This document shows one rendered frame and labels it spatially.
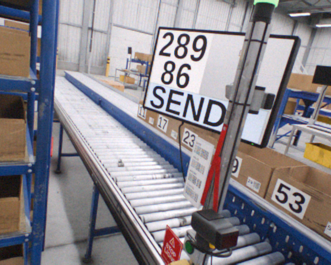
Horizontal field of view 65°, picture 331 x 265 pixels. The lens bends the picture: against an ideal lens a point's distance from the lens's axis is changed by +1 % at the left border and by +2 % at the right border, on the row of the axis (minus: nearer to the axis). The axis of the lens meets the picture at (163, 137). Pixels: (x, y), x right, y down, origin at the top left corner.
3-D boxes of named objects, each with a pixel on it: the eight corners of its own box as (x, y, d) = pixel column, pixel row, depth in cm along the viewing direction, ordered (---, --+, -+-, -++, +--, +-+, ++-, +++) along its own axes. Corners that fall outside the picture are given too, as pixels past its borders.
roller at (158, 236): (148, 231, 108) (152, 242, 105) (238, 214, 134) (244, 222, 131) (144, 237, 111) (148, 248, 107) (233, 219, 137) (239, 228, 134)
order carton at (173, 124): (154, 128, 224) (157, 109, 219) (182, 130, 239) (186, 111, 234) (177, 144, 192) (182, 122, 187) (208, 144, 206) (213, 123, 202)
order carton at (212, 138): (177, 144, 192) (182, 122, 187) (208, 144, 207) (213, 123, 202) (211, 166, 159) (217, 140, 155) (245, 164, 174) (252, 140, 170)
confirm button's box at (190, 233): (180, 249, 77) (184, 229, 75) (188, 247, 79) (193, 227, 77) (193, 265, 71) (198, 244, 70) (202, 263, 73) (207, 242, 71)
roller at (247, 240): (159, 260, 100) (163, 252, 98) (252, 236, 126) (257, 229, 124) (164, 273, 96) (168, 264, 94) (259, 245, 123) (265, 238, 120)
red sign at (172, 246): (159, 256, 91) (166, 224, 87) (161, 255, 91) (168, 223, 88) (185, 293, 78) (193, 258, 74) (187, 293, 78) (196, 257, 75)
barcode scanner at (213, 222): (214, 274, 59) (221, 231, 58) (185, 245, 69) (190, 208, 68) (235, 267, 63) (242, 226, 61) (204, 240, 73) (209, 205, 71)
